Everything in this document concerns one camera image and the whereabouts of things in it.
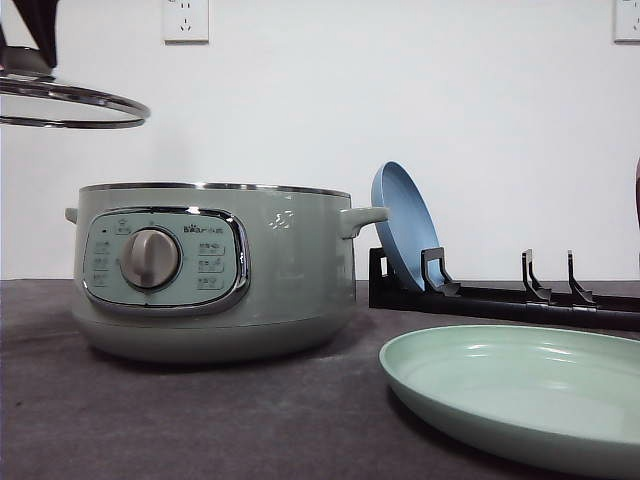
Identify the green plate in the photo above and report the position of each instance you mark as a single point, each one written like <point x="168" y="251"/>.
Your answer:
<point x="568" y="396"/>

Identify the blue plate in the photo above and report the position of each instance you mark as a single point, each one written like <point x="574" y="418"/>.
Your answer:
<point x="409" y="229"/>

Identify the glass steamer lid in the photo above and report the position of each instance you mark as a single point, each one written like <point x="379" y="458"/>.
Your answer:
<point x="32" y="95"/>

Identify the white wall socket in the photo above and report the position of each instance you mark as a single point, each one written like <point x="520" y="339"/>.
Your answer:
<point x="627" y="22"/>
<point x="186" y="22"/>

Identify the green electric steamer pot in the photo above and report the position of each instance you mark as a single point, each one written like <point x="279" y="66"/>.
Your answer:
<point x="215" y="273"/>

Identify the grey table mat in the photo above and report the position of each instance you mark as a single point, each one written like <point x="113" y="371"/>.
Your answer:
<point x="72" y="408"/>

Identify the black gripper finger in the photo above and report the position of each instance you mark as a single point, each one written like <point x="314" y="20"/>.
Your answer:
<point x="3" y="43"/>
<point x="40" y="17"/>

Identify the black plate rack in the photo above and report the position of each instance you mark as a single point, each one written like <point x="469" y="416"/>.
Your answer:
<point x="579" y="305"/>

